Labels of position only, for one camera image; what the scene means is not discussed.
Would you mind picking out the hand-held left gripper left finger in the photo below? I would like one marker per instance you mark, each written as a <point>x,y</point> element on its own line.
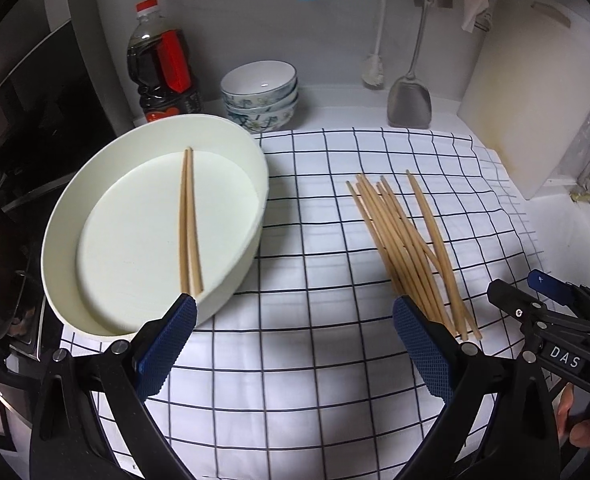
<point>167,345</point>

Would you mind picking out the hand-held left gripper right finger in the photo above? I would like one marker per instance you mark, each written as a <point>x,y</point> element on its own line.
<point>425,350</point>

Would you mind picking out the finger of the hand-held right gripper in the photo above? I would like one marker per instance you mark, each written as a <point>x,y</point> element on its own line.
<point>512,297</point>
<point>547,284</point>

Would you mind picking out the light wooden chopstick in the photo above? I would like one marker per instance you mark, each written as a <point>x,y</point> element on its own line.
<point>194,240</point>
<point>183,220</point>

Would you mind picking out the pile of wooden chopsticks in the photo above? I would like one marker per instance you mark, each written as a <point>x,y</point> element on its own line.
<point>400,240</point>

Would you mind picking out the white oval dish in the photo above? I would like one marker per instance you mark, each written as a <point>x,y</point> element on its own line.
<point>125,240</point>

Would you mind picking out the person's right hand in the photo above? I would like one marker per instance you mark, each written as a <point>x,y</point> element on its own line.
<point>582,427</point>

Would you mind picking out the white black checked cloth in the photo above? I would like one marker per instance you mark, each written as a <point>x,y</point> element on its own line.
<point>315,240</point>

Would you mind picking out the white cutting board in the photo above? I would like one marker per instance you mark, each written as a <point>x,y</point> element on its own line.
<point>530,110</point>

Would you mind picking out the metal spatula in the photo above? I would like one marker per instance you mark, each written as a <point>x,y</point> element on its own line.
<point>409,102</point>

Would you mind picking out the white floral bowl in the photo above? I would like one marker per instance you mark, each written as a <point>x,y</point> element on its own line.
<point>257,77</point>
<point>265,122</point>
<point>287,105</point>

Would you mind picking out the white bottle brush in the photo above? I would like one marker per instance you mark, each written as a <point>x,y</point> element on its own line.
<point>373,72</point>

